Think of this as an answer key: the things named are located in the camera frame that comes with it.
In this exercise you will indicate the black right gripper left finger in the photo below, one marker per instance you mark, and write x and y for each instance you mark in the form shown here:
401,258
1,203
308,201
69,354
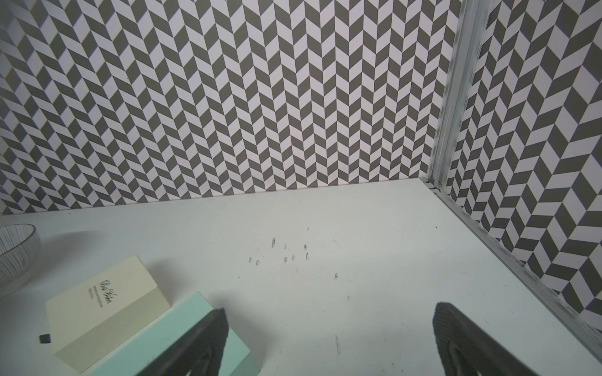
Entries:
198,352

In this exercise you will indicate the aluminium corner post right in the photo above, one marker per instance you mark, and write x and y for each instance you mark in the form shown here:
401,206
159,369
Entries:
472,23

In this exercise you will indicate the cream jewelry box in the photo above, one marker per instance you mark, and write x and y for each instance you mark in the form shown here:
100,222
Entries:
95,317

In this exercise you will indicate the clear ribbed glass bowl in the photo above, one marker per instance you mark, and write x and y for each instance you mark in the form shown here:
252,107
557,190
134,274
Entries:
20,244

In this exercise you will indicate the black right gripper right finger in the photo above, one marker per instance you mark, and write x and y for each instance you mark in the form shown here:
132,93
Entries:
465,349

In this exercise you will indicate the small black tab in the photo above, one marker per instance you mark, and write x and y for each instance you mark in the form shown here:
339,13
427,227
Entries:
45,339

